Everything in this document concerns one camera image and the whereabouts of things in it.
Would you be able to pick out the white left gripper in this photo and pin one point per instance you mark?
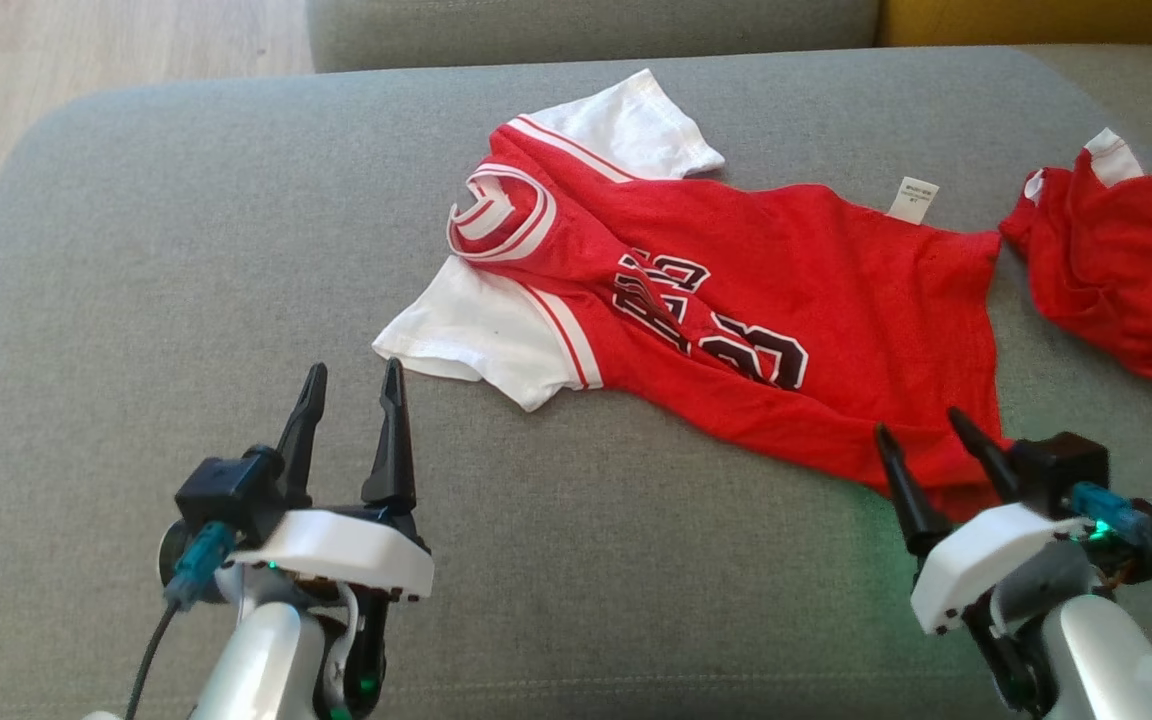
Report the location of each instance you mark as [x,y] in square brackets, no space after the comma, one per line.
[346,555]

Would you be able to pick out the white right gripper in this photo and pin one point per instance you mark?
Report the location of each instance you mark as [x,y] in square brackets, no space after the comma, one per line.
[976,560]

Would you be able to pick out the red jersey with white sleeves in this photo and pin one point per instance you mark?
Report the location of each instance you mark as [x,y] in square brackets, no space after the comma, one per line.
[786,270]

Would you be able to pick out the red shorts with white stripe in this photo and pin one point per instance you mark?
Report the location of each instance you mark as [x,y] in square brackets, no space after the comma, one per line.
[1126,270]

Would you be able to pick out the large grey sofa seat cushion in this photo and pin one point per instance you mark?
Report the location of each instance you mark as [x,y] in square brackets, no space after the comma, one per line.
[636,600]

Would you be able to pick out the yellow sofa backrest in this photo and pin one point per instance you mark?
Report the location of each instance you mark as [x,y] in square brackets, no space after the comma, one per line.
[1036,18]

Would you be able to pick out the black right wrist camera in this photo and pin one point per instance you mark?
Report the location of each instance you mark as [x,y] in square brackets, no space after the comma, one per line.
[1061,470]

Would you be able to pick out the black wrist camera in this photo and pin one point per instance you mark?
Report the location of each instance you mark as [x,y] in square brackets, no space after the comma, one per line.
[1061,470]
[231,490]

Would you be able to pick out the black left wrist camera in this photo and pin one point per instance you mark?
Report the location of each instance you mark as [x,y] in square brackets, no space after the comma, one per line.
[231,490]

